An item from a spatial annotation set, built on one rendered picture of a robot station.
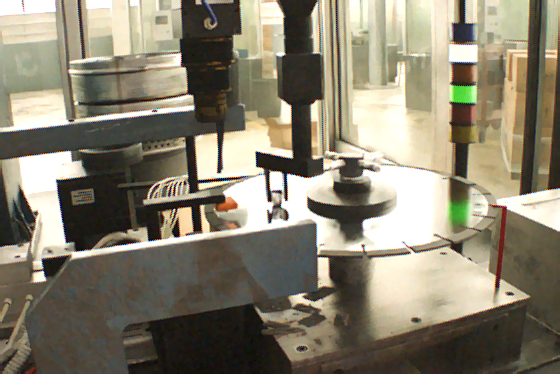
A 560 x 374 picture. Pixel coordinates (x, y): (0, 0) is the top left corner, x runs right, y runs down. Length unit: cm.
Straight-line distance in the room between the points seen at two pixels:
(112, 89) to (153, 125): 43
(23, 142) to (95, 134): 10
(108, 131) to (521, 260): 61
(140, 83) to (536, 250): 84
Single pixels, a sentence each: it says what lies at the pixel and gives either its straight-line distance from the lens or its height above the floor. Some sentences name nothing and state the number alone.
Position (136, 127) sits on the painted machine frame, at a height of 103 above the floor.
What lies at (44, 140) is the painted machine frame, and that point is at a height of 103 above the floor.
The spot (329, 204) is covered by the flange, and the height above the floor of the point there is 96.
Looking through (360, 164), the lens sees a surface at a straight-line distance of 67.
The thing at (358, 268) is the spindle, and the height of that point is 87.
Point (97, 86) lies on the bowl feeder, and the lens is 125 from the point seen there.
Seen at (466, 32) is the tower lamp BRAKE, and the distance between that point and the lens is 91.
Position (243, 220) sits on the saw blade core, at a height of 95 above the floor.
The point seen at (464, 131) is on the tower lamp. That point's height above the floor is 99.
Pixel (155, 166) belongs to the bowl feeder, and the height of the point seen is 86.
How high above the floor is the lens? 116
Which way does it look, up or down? 16 degrees down
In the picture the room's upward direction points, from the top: 2 degrees counter-clockwise
